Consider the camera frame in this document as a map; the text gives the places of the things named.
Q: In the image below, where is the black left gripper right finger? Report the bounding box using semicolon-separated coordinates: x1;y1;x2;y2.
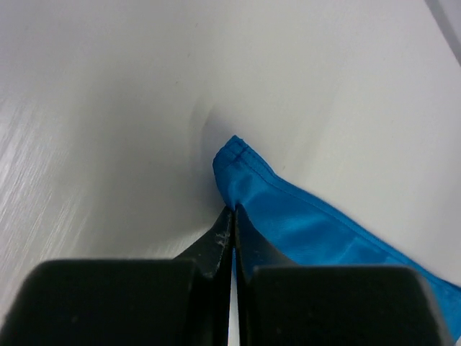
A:
234;208;454;345

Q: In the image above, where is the blue cloth napkin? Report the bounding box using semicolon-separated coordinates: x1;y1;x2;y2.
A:
212;136;460;340

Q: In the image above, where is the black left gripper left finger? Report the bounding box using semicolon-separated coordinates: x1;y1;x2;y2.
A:
10;209;233;345

